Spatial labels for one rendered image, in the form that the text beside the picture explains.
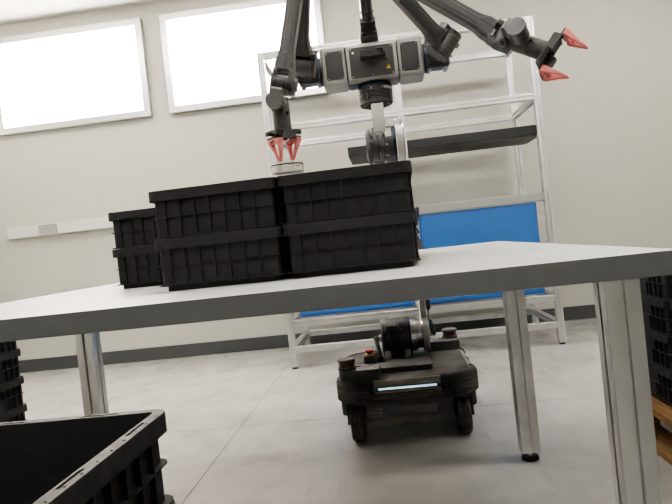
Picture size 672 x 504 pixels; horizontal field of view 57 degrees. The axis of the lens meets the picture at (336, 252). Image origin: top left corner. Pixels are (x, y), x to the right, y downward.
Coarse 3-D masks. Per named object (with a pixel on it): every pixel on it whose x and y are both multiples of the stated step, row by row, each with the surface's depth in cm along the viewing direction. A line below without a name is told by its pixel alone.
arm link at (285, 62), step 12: (288, 0) 193; (300, 0) 193; (288, 12) 193; (300, 12) 195; (288, 24) 193; (288, 36) 193; (288, 48) 193; (276, 60) 193; (288, 60) 193; (276, 72) 193; (288, 72) 196; (276, 84) 193; (288, 84) 193
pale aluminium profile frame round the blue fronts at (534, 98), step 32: (416, 32) 377; (512, 96) 373; (416, 128) 444; (544, 160) 373; (544, 192) 373; (288, 320) 388; (320, 320) 386; (352, 320) 384; (416, 320) 446; (448, 320) 445; (544, 320) 407
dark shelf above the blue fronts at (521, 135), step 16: (512, 128) 376; (528, 128) 375; (416, 144) 381; (432, 144) 380; (448, 144) 379; (464, 144) 386; (480, 144) 394; (496, 144) 403; (512, 144) 412; (352, 160) 404
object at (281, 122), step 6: (276, 114) 194; (282, 114) 194; (288, 114) 195; (276, 120) 194; (282, 120) 194; (288, 120) 195; (276, 126) 194; (282, 126) 194; (288, 126) 194; (270, 132) 193; (276, 132) 191; (282, 132) 193; (300, 132) 197
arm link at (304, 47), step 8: (304, 0) 207; (304, 8) 209; (304, 16) 211; (304, 24) 213; (304, 32) 215; (304, 40) 217; (296, 48) 219; (304, 48) 218; (304, 56) 220; (312, 56) 221; (312, 64) 222; (312, 72) 223
